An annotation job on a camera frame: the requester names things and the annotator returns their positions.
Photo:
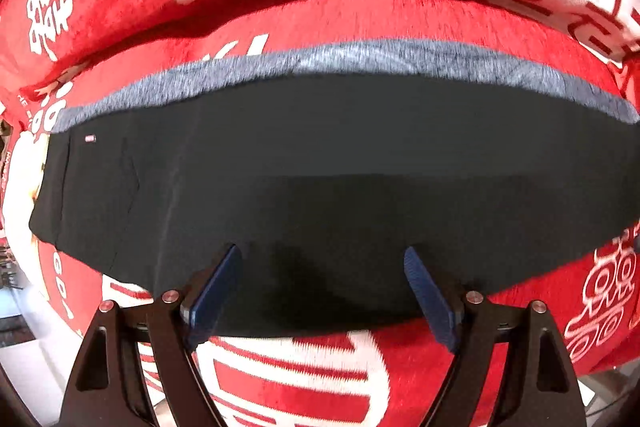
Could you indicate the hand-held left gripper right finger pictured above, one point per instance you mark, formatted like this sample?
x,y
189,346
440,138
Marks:
x,y
430,302

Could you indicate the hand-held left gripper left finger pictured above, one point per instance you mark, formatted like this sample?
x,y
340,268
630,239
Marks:
x,y
215,297

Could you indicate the black pants with grey waistband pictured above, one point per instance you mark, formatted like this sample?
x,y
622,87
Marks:
x,y
320,157

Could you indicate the red printed blanket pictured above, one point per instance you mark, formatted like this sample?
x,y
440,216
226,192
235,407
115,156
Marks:
x,y
400,19

